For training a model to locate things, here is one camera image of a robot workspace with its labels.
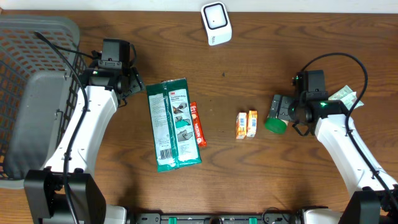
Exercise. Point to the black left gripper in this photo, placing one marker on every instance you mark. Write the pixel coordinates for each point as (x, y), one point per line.
(135, 83)

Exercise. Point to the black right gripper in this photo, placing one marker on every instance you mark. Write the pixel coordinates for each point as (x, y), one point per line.
(283, 112)

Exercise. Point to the green lid jar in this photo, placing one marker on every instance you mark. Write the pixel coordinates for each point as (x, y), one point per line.
(275, 125)

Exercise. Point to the orange small box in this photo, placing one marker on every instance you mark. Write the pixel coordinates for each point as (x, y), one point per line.
(241, 125)
(251, 124)

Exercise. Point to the mint green snack packet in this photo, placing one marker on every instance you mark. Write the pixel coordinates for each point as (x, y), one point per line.
(346, 95)

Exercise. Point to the green white package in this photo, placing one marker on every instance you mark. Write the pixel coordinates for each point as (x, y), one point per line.
(172, 125)

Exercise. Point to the red stick sachet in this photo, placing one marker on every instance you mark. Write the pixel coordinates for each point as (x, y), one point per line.
(201, 141)

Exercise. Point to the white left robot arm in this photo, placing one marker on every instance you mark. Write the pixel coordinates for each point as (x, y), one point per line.
(64, 189)

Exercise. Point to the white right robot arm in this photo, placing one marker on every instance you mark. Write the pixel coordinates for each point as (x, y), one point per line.
(372, 192)

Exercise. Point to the white barcode scanner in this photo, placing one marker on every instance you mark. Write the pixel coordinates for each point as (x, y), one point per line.
(216, 23)

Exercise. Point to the grey plastic basket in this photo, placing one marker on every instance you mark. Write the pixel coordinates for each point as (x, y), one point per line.
(38, 92)

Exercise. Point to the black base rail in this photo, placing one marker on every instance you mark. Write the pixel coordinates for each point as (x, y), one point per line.
(270, 217)

